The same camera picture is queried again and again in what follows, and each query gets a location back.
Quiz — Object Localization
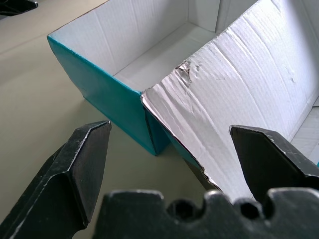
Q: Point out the black object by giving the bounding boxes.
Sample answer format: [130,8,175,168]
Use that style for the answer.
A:
[0,0,39,16]

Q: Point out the teal cardboard box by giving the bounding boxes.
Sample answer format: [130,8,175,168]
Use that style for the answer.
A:
[46,0,319,200]

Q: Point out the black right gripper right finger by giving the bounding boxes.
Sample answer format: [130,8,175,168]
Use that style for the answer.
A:
[229,124,319,203]

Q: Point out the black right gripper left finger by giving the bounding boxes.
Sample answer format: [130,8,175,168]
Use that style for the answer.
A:
[0,120,112,239]

